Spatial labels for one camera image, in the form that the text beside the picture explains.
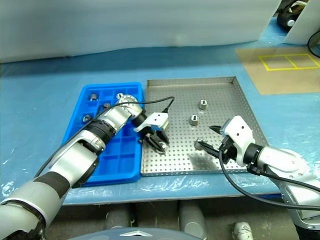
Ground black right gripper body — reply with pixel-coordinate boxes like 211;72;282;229
219;136;239;165

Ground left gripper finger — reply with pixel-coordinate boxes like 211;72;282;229
145;134;161;151
156;131;170;147

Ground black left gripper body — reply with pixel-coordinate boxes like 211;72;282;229
142;125;165;139

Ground blue plastic compartment tray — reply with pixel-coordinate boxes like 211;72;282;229
61;81;147;188

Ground perforated steel tray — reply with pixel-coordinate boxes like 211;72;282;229
139;76;270;178

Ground grey rounded leg shape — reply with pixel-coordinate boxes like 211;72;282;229
104;207;137;230
178;201;209;240

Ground brown cardboard mat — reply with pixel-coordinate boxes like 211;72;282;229
234;46;320;96

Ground white shoe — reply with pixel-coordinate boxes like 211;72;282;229
233;221;253;240

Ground dark grey rounded body shell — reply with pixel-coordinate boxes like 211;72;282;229
72;226;203;240

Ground white backdrop panel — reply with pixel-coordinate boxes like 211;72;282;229
0;0;272;65

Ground black device with silver cap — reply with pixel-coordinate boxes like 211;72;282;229
276;0;301;28

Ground white leaning board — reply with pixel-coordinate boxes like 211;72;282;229
283;0;320;45

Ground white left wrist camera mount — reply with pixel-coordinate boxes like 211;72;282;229
133;112;170;133

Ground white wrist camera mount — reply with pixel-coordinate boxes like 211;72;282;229
133;112;170;133
219;115;256;167

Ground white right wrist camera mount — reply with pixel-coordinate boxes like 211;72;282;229
219;115;256;167

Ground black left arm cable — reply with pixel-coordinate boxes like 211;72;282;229
33;96;176;180

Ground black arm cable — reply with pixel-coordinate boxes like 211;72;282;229
218;147;320;211
33;96;176;180

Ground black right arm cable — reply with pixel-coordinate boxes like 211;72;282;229
218;147;320;211

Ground thin black cable loop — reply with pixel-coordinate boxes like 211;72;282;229
306;31;320;59

